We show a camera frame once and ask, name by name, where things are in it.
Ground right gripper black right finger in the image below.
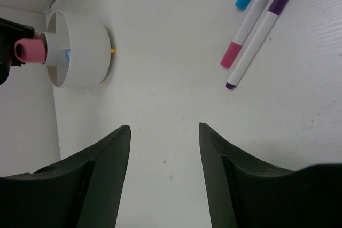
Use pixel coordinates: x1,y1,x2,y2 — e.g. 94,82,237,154
199,123,341,227

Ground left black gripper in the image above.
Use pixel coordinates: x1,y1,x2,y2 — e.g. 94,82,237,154
0,18,35,84

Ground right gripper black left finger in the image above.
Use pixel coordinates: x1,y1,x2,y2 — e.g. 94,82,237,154
1,125,131,227

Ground pink glue bottle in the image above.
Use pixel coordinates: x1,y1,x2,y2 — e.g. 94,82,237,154
14,38,47,64

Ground blue highlighter marker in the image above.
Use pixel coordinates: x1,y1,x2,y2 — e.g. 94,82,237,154
65,49,71,61

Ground purple capped white pen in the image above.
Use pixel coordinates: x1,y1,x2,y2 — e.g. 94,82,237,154
225,0,289,90

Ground pink capped white pen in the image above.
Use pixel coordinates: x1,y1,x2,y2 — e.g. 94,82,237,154
220,0,269,68

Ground white round divided container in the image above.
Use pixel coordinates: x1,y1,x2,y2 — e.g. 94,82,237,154
41,10,111,88

